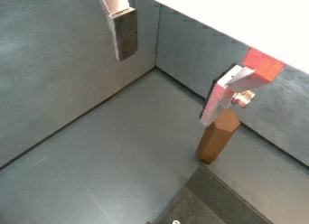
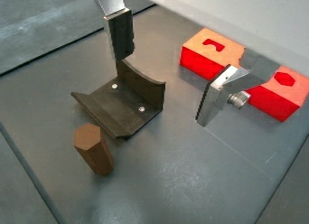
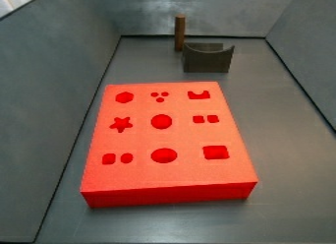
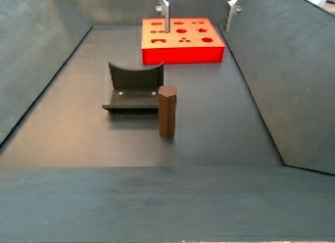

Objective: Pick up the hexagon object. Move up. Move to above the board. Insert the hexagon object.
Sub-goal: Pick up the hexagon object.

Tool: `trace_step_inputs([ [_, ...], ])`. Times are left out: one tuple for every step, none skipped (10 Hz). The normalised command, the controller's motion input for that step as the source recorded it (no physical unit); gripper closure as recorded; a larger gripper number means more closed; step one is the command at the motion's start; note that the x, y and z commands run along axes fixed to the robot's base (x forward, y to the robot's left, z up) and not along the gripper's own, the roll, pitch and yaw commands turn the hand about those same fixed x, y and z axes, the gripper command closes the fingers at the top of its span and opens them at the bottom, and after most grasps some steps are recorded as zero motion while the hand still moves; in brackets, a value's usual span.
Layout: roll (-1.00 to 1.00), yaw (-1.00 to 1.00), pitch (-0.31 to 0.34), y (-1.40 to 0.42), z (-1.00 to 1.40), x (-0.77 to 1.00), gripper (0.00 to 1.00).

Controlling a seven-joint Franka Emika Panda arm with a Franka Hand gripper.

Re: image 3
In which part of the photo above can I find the brown hexagon wooden rod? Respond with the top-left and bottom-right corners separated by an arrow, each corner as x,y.
174,14 -> 185,51

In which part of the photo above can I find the red foam shape board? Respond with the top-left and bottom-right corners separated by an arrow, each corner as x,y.
80,82 -> 258,208

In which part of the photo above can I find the grey curved cradle block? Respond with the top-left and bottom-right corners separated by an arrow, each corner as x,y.
182,42 -> 234,73

